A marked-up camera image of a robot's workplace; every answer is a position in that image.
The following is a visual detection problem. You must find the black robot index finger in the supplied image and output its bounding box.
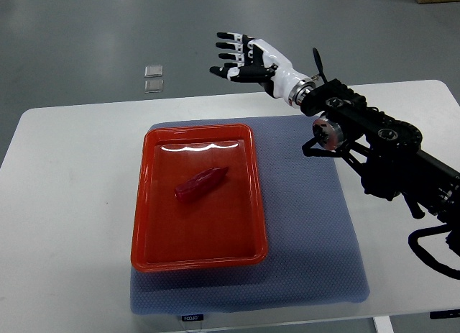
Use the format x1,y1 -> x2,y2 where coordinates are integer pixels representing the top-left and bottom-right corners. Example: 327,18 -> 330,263
224,62 -> 262,68

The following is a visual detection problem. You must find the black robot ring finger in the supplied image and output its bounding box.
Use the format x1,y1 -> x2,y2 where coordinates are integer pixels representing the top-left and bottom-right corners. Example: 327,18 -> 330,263
215,40 -> 254,53

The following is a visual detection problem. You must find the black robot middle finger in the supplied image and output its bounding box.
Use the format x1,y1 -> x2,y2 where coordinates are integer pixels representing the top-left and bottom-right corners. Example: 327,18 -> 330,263
218,51 -> 261,62

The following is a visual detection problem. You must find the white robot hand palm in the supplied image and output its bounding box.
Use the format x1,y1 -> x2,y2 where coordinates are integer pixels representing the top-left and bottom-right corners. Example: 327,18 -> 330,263
248,39 -> 309,99

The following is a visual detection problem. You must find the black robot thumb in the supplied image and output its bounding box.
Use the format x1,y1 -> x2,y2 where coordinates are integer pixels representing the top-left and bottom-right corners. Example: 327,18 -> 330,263
209,65 -> 277,83

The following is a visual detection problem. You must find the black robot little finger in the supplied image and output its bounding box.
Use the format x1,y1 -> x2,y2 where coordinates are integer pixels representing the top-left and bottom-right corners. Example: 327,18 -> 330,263
216,32 -> 254,44

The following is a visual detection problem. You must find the red pepper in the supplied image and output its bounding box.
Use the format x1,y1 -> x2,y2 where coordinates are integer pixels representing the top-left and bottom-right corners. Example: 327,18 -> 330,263
174,167 -> 229,203

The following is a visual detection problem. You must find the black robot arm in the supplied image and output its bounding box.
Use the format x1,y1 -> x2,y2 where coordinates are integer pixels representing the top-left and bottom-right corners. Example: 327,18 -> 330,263
210,32 -> 459,229

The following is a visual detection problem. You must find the red plastic tray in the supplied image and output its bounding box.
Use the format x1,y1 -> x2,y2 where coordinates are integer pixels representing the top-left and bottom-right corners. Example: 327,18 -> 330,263
131,123 -> 268,273

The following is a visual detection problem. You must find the upper silver floor plate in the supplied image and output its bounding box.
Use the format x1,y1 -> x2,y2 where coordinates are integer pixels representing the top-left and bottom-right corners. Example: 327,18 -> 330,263
144,64 -> 163,78

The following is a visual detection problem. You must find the silver floor plate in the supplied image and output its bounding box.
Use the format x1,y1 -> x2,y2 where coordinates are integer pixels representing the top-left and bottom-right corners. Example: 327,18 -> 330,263
144,78 -> 164,93
144,64 -> 163,78

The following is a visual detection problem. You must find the lower silver floor plate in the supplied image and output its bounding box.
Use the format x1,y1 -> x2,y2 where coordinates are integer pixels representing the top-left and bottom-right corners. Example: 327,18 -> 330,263
144,78 -> 164,93

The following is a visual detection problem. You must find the blue-grey cushion mat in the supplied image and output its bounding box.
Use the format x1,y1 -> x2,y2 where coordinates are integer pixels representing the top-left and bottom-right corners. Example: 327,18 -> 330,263
131,115 -> 369,315

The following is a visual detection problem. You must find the black mat label tag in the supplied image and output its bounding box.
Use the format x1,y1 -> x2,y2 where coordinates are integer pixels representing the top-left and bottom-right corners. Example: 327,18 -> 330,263
181,314 -> 204,322

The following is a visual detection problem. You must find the black cable loop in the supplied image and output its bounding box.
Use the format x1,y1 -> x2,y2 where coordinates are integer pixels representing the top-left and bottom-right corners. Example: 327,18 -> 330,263
408,224 -> 460,280

